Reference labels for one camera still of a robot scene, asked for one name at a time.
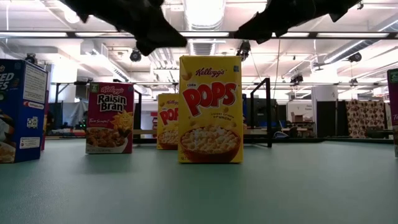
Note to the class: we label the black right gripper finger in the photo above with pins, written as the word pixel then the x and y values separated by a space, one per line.
pixel 265 38
pixel 264 25

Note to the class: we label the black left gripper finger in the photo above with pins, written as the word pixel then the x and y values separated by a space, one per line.
pixel 155 34
pixel 145 49

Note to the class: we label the magenta Raisin Bran cereal box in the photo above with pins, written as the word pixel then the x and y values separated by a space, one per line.
pixel 109 105
pixel 45 124
pixel 393 102

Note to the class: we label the yellow Corn Pops cereal box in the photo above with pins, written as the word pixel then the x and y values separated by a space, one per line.
pixel 168 124
pixel 211 109

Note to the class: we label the black ceiling spotlight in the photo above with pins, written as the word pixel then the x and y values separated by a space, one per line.
pixel 135 56
pixel 297 79
pixel 31 59
pixel 244 49
pixel 355 57

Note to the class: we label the brown cardboard box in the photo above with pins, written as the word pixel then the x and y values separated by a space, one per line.
pixel 298 117

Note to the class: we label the black room partition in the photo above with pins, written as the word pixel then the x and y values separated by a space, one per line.
pixel 326 121

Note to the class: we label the brown patterned fabric screen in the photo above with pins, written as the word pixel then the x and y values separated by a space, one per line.
pixel 363 118

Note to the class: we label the green table mat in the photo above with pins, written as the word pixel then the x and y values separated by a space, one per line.
pixel 280 193

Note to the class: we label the black overhead frame rail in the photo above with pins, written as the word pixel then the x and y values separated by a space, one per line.
pixel 71 35

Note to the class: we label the black background workstation frame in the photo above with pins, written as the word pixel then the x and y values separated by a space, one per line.
pixel 79 83

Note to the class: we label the wooden shelf with black frame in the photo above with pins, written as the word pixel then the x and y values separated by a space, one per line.
pixel 269 118

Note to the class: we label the black table frame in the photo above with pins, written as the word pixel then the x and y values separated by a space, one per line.
pixel 342 140

